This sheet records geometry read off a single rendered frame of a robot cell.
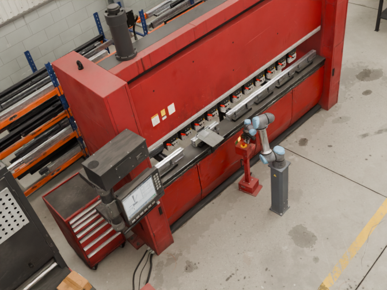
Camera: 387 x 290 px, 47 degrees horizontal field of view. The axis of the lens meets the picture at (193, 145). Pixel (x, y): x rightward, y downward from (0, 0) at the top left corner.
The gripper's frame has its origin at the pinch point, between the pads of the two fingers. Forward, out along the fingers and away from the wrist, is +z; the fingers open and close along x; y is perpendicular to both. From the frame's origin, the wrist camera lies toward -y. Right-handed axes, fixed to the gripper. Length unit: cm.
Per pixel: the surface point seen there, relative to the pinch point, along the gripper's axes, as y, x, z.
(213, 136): 27.7, 29.8, -24.5
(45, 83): 236, 78, -51
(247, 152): -6.4, 14.4, -2.1
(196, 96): 46, 32, -76
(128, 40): 73, 87, -168
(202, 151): 34, 45, -11
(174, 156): 52, 74, -19
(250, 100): 24, -47, -20
